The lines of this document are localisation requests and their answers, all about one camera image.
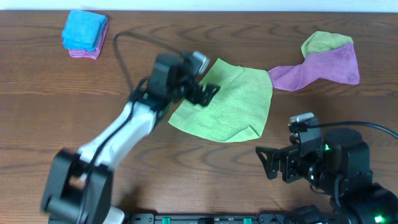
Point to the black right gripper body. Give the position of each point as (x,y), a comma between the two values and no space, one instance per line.
(288,163)

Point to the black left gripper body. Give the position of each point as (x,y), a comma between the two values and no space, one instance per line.
(193,92)

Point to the light green cloth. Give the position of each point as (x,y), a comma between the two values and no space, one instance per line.
(237,113)

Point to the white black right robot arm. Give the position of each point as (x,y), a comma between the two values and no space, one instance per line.
(337,163)

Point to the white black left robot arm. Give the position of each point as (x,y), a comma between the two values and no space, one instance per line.
(79,185)

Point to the folded pink cloth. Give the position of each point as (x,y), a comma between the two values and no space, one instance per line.
(75,53)

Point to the unfolded purple cloth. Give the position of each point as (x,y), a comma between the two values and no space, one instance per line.
(339,65)

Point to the folded blue cloth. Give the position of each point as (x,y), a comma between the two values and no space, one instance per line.
(82,30)

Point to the olive green crumpled cloth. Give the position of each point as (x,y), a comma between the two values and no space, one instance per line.
(321,41)

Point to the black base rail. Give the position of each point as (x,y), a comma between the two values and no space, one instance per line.
(262,218)

